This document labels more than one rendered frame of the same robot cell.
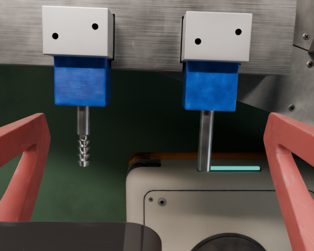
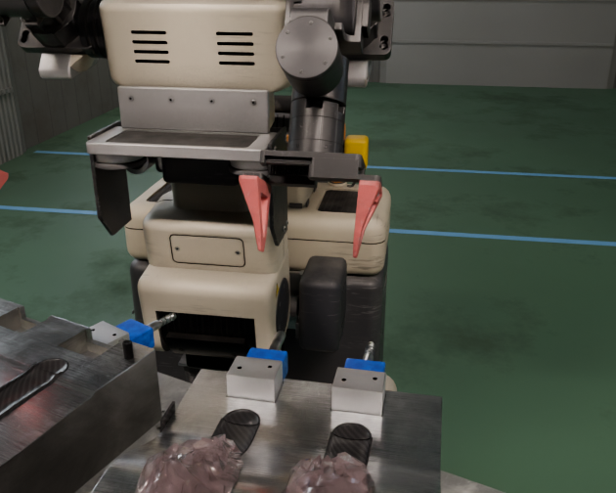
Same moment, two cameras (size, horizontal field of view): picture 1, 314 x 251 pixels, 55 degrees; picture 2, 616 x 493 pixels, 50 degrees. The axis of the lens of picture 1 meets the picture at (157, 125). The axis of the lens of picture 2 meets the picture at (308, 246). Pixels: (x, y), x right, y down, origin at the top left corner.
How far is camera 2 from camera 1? 0.62 m
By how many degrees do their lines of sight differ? 58
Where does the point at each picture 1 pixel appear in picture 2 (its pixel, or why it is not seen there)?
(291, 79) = not seen: hidden behind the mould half
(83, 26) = (352, 380)
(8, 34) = (421, 409)
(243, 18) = (233, 372)
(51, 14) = (375, 387)
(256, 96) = not seen: hidden behind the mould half
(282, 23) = (197, 391)
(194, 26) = (270, 373)
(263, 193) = not seen: outside the picture
